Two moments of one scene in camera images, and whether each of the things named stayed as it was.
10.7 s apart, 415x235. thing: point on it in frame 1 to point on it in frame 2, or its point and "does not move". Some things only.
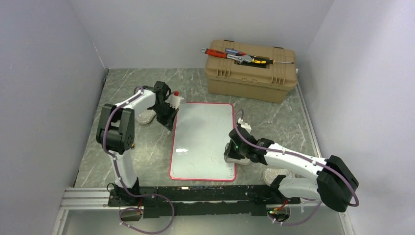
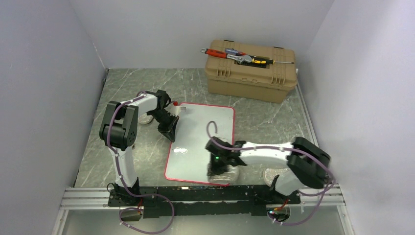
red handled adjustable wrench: (240, 58) does not move
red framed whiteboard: (199, 139) does not move
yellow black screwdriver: (261, 59) does not move
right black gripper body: (234, 151) to (217, 164)
